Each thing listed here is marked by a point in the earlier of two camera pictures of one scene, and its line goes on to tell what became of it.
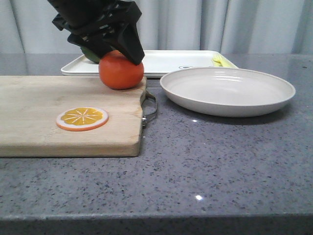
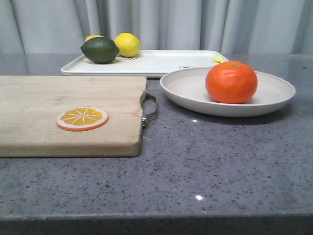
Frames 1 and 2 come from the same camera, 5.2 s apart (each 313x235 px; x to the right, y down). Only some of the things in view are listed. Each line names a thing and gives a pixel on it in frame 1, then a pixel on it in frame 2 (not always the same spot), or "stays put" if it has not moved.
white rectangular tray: [156, 63] stays put
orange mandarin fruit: [118, 72] to [231, 82]
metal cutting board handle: [145, 118] stays put
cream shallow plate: [226, 92] stays put
